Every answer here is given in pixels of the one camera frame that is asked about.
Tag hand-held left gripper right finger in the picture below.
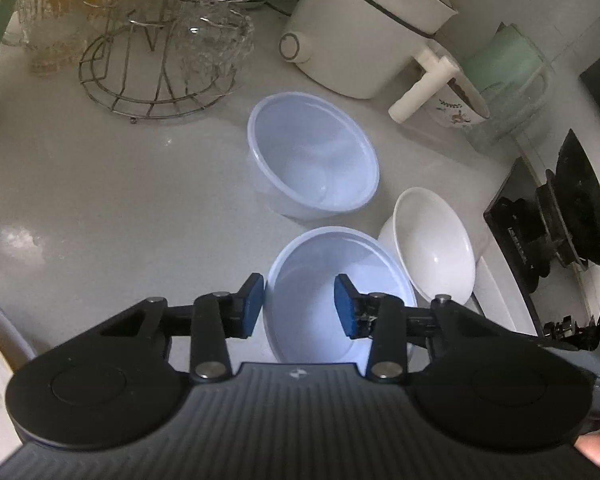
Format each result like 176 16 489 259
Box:
333 273 513 382

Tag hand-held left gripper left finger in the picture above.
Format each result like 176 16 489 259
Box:
99 272 266 383

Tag translucent white plastic bowl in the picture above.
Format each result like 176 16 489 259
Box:
262 227 418 366
246 91 381 222

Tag white ceramic bowl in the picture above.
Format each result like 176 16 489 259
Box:
377 187 477 307

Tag large white flower-print plate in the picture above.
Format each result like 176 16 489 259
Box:
0 291 37 376

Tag black gas stove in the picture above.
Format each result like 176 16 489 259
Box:
482 55 600 351

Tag floral ceramic mug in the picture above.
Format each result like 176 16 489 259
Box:
425 80 492 128

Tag clear glass mug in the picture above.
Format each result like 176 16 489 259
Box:
169 0 261 98

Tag white electric cooking pot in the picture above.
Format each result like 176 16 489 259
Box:
279 0 470 124

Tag light green electric kettle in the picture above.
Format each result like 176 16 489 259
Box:
460 22 553 151

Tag metal wire cup rack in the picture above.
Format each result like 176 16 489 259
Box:
78 0 241 123

